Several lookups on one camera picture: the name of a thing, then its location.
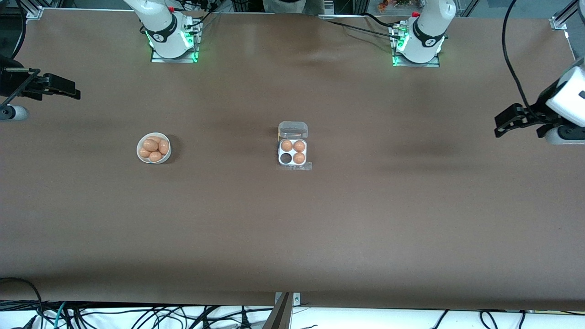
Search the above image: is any teal cable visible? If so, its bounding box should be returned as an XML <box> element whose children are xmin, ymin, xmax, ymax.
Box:
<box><xmin>53</xmin><ymin>301</ymin><xmax>68</xmax><ymax>329</ymax></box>

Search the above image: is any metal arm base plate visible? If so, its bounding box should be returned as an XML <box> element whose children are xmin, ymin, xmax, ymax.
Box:
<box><xmin>150</xmin><ymin>21</ymin><xmax>200</xmax><ymax>64</ymax></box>
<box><xmin>392</xmin><ymin>24</ymin><xmax>441</xmax><ymax>68</ymax></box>

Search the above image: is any clear plastic egg carton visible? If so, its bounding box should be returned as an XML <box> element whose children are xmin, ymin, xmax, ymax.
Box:
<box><xmin>277</xmin><ymin>121</ymin><xmax>313</xmax><ymax>172</ymax></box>

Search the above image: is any person in grey trousers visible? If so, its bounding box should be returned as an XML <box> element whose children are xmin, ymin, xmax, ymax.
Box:
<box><xmin>262</xmin><ymin>0</ymin><xmax>325</xmax><ymax>16</ymax></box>

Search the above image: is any black cable loop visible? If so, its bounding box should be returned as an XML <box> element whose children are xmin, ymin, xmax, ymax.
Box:
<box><xmin>0</xmin><ymin>277</ymin><xmax>44</xmax><ymax>329</ymax></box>

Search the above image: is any white bowl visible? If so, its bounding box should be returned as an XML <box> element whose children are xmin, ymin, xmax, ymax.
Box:
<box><xmin>137</xmin><ymin>132</ymin><xmax>172</xmax><ymax>164</ymax></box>

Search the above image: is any dark angled post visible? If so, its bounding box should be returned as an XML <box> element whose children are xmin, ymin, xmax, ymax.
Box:
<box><xmin>263</xmin><ymin>292</ymin><xmax>293</xmax><ymax>329</ymax></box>

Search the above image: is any aluminium frame corner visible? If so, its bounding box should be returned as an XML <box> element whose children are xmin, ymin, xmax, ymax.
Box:
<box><xmin>550</xmin><ymin>0</ymin><xmax>585</xmax><ymax>32</ymax></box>
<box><xmin>25</xmin><ymin>0</ymin><xmax>45</xmax><ymax>21</ymax></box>

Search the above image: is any colourful clutter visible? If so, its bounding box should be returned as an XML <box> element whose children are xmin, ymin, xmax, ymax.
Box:
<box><xmin>377</xmin><ymin>0</ymin><xmax>413</xmax><ymax>12</ymax></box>

